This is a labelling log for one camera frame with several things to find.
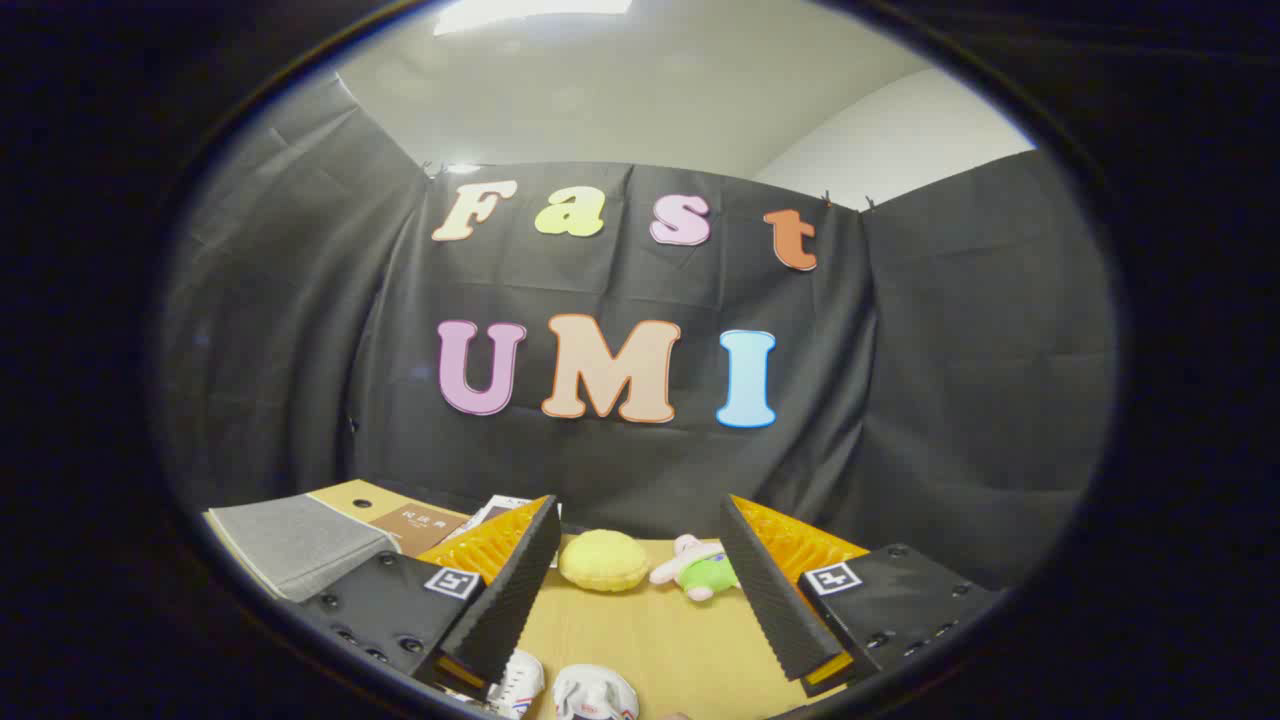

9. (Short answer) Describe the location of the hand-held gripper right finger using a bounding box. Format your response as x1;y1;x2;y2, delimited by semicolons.
718;493;1006;701

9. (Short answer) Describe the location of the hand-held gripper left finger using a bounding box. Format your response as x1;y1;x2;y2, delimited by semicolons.
298;493;563;703

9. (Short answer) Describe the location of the white canvas shoe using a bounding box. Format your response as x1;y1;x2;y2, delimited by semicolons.
488;650;547;720
552;664;640;720

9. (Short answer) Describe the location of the grey fabric storage box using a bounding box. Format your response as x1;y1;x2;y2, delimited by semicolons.
203;478;403;603

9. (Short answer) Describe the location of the green and pink plush toy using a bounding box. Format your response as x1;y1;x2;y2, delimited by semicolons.
650;534;743;602

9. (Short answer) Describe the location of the yellow plush toy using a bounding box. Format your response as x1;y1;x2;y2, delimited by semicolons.
558;529;649;593

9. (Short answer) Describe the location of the tan book with brown label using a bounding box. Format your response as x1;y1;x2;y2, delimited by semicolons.
365;500;471;558

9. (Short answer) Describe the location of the black backdrop cloth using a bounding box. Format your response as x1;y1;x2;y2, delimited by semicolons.
160;75;1119;591

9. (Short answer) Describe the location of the ceiling light panel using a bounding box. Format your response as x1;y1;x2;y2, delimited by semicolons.
432;0;633;37

